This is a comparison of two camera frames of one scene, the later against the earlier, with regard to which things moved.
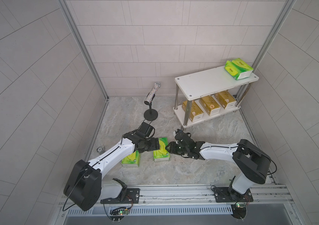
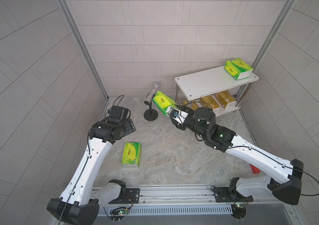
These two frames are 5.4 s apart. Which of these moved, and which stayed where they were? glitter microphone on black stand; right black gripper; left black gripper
Moved: left black gripper; right black gripper
Stayed: glitter microphone on black stand
